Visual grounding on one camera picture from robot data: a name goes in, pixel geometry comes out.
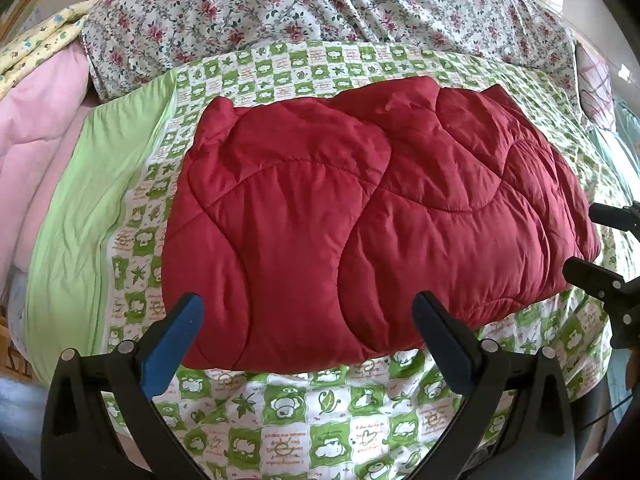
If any pink blanket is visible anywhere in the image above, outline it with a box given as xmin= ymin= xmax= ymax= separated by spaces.
xmin=0 ymin=41 xmax=99 ymax=302

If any yellow patterned cloth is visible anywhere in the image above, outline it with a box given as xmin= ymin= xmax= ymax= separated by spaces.
xmin=0 ymin=0 xmax=98 ymax=98

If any red quilted puffer jacket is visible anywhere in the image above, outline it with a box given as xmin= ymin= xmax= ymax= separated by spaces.
xmin=162 ymin=76 xmax=601 ymax=374

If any floral rose bedsheet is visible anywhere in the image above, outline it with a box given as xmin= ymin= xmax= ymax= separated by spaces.
xmin=81 ymin=0 xmax=578 ymax=101

